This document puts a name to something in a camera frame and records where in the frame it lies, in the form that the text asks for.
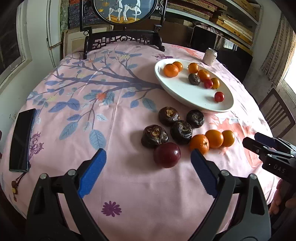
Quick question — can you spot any small yellow-orange fruit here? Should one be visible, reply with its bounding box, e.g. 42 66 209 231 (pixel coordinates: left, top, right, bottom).
222 130 235 147

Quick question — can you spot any round orange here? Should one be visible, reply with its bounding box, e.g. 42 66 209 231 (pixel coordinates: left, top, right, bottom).
205 130 224 149

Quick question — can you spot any mandarin orange with stem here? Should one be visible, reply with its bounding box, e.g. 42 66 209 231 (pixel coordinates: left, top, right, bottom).
189 134 210 155

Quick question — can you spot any dark passion fruit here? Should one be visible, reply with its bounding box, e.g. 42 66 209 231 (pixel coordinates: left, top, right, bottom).
159 106 180 126
186 109 205 128
170 120 193 145
141 125 169 149

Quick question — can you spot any dark red plum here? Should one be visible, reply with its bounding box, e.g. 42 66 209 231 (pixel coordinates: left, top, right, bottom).
153 143 181 168

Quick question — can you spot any small yellow orange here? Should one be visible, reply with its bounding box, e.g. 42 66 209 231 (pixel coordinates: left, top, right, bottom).
211 77 220 89

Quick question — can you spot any large mandarin orange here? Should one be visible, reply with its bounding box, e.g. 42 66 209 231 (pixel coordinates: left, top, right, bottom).
198 69 210 82

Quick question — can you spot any person's right hand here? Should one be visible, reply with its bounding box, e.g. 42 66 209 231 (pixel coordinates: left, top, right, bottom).
268 179 296 215

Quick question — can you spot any wooden chair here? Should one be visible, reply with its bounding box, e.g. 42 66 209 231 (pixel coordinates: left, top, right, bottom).
259 88 295 138

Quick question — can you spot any beaded phone charm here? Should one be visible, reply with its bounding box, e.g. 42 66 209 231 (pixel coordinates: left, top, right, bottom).
11 172 26 202

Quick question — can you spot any red cherry tomato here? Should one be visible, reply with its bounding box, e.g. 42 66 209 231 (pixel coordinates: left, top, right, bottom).
214 91 225 103
204 79 213 89

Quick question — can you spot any black smartphone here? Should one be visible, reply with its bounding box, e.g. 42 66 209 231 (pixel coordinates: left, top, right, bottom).
9 108 37 173

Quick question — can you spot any white oval plate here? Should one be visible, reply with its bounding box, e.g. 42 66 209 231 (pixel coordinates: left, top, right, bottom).
154 58 234 113

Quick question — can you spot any passion fruit on plate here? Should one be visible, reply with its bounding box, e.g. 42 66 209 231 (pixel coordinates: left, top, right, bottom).
188 73 201 85

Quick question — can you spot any white drink can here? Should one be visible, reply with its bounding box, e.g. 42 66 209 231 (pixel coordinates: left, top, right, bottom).
202 48 218 66

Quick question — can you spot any small orange on plate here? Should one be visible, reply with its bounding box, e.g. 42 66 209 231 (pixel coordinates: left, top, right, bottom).
173 61 183 72

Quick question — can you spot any bookshelf with books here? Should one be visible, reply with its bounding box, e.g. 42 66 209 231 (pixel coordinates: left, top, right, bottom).
167 1 263 49

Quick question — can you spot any mandarin on plate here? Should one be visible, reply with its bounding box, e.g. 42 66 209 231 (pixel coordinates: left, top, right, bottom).
163 64 179 78

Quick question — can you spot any pink floral tablecloth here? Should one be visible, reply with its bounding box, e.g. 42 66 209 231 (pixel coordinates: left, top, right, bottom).
0 42 282 241

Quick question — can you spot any dark carved screen stand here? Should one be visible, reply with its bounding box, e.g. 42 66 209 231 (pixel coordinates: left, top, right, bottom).
79 0 167 60

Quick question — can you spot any round deer painting screen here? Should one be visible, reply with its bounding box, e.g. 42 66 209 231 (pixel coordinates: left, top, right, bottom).
91 0 158 25

